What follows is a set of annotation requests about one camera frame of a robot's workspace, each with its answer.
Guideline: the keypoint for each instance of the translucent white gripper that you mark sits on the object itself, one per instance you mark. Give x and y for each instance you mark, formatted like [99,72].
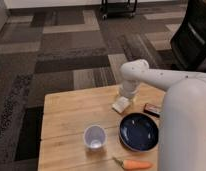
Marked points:
[128,89]

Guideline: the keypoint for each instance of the white sponge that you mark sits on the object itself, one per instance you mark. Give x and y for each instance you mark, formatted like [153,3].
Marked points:
[121,104]

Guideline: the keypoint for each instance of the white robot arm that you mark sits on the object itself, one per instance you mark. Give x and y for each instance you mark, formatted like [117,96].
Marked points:
[182,131]

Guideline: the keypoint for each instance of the white ceramic cup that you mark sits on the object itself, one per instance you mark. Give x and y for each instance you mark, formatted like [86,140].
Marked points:
[94,137]

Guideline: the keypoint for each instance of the red brown rectangular box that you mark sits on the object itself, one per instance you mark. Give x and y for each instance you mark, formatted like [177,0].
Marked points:
[152,110]

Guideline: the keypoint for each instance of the dark blue bowl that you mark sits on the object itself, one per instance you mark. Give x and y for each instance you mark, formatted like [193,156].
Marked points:
[138,132]

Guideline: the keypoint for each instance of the orange carrot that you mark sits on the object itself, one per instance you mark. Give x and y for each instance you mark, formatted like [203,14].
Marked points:
[133,164]

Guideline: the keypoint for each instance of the black office chair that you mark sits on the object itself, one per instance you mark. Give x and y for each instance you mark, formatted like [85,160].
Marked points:
[189,42]

